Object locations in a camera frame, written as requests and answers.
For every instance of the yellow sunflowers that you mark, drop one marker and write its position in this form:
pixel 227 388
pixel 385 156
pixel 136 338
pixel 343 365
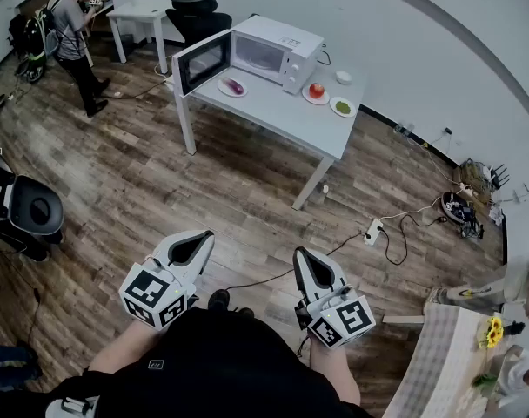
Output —
pixel 493 333

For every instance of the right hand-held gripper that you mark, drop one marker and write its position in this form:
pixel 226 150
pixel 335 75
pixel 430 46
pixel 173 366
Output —
pixel 343 320

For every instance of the white round plate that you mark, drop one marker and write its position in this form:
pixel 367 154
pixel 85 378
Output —
pixel 353 108
pixel 308 98
pixel 223 89

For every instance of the black office chair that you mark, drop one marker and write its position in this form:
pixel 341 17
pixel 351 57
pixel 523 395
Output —
pixel 199 22

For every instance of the grey round device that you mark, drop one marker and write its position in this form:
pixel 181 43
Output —
pixel 34 209

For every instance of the black router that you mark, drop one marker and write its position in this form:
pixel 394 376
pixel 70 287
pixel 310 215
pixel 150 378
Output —
pixel 499 179

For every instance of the white table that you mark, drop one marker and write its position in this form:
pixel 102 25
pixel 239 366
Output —
pixel 290 120

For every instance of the green beans pile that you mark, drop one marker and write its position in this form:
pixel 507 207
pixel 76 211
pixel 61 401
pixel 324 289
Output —
pixel 343 107

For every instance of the person's left forearm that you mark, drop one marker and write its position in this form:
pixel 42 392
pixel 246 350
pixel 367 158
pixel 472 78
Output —
pixel 125 348

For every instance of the white body-worn device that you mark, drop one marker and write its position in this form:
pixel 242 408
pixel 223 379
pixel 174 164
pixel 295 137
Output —
pixel 71 407

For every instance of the wooden plank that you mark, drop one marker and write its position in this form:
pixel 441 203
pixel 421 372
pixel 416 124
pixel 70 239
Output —
pixel 401 319

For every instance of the white desk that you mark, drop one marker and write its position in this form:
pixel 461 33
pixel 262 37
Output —
pixel 134 13

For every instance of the person in black clothes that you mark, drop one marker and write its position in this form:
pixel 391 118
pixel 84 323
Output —
pixel 221 364

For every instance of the white power strip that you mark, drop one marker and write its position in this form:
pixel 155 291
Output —
pixel 373 232

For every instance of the purple eggplant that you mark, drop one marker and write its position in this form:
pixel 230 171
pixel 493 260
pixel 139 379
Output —
pixel 235 85

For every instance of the person's right black shoe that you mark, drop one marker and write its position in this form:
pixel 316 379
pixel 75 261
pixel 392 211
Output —
pixel 245 312

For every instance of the white microwave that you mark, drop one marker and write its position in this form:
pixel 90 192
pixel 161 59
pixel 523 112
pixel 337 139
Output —
pixel 277 33

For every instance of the checkered tablecloth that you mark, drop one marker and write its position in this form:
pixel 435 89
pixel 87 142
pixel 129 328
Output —
pixel 438 364

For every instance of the green black scooter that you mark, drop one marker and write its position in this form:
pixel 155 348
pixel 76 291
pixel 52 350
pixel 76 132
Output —
pixel 34 46

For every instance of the brown cardboard box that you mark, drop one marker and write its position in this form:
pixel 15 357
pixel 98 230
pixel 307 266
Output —
pixel 471 179

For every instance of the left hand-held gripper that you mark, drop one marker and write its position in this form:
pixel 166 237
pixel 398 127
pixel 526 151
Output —
pixel 149 294

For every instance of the person's black shoe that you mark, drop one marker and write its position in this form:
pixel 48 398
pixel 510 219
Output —
pixel 245 312
pixel 218 301

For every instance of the person's right forearm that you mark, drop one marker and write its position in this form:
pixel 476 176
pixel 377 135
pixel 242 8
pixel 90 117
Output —
pixel 334 368

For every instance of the person's left black shoe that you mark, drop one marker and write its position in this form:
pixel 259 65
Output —
pixel 218 301

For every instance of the small white bowl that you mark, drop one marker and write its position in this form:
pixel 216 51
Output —
pixel 343 77

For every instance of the red tomato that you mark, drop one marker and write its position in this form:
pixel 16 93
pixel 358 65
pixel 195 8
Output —
pixel 316 90

